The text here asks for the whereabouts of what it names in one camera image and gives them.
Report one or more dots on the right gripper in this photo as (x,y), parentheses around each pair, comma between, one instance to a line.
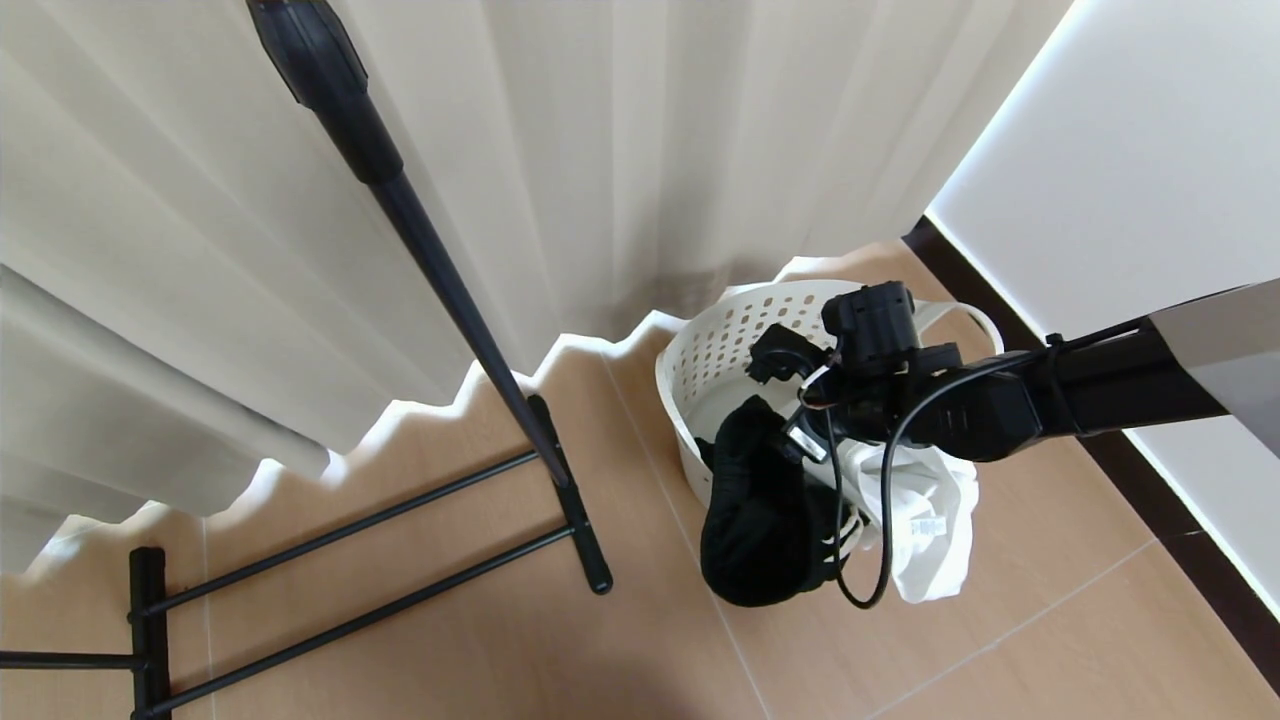
(835,415)

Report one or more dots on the black knitted garment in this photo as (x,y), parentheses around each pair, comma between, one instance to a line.
(760,520)

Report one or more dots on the white laundry basket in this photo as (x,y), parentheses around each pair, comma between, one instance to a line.
(715,340)

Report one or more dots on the black clothes rack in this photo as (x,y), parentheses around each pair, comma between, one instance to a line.
(330,80)

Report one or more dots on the white garment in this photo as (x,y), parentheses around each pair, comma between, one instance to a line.
(930,540)

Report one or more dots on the beige curtain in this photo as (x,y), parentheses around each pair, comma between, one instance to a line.
(600,150)

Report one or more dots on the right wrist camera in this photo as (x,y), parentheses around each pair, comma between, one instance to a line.
(785,355)

